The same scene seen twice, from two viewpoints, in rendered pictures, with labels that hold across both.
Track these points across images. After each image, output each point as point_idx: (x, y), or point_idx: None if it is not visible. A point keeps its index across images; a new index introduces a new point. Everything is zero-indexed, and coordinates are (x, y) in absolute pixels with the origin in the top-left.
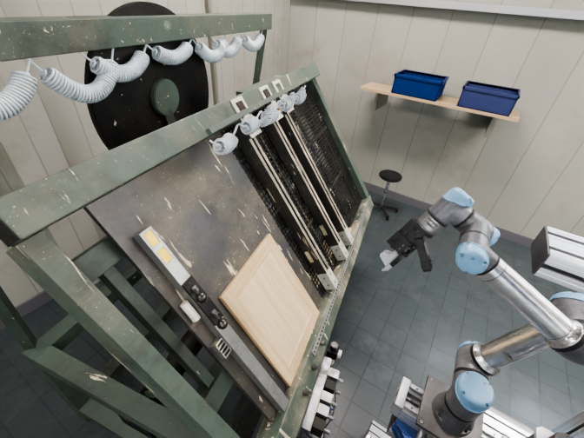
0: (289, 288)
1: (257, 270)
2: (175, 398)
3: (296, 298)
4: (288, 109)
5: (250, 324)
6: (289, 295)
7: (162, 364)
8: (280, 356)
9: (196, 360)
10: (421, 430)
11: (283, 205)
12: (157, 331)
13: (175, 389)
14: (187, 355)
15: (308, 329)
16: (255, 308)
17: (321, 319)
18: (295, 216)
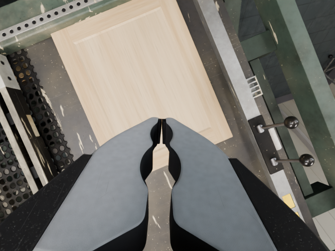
0: (108, 99)
1: (164, 145)
2: (324, 77)
3: (99, 79)
4: None
5: (204, 89)
6: (114, 89)
7: (326, 111)
8: (171, 28)
9: (261, 88)
10: None
11: None
12: (287, 131)
13: (322, 84)
14: (269, 97)
15: (93, 25)
16: (187, 102)
17: (60, 24)
18: None
